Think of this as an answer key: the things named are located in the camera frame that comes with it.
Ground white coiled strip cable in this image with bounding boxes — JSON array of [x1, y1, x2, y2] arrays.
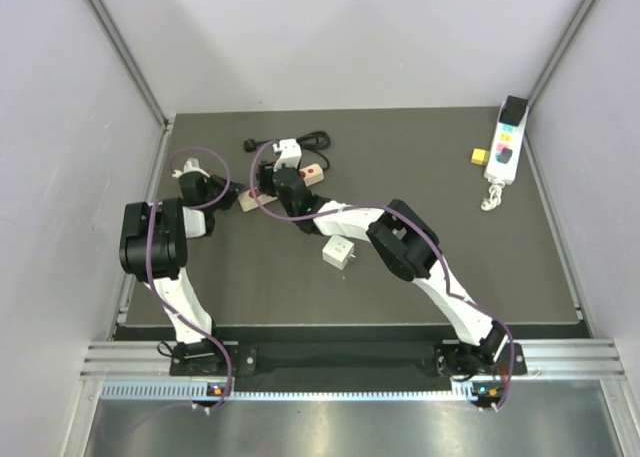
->
[[480, 176, 506, 212]]

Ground black power strip cable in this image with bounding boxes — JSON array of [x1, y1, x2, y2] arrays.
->
[[242, 130, 332, 171]]

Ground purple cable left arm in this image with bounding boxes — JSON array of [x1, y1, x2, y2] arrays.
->
[[144, 146, 236, 418]]

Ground slotted grey cable duct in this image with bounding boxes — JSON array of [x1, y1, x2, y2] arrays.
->
[[100, 380, 478, 402]]

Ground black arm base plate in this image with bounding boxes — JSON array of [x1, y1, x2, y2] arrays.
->
[[168, 340, 529, 378]]

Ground yellow cube block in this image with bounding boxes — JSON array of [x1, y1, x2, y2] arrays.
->
[[470, 148, 489, 166]]

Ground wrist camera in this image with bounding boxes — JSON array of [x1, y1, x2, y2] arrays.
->
[[171, 158, 210, 179], [272, 138, 302, 171]]

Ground black adapter on white strip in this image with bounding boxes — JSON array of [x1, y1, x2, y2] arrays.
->
[[499, 95, 528, 127]]

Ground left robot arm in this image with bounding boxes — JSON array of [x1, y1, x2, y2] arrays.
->
[[119, 170, 245, 376]]

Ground white cube socket adapter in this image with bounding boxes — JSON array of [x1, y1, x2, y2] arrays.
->
[[322, 235, 355, 270]]

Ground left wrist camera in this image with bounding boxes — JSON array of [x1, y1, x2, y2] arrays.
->
[[171, 158, 210, 179]]

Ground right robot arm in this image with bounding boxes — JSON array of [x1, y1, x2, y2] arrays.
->
[[251, 161, 516, 382]]

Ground beige power strip red sockets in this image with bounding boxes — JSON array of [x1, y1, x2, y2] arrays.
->
[[237, 163, 324, 212]]

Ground white power strip coloured sockets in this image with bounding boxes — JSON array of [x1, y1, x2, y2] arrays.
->
[[484, 102, 529, 185]]

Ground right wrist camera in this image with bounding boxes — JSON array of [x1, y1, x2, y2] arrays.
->
[[272, 138, 302, 171]]

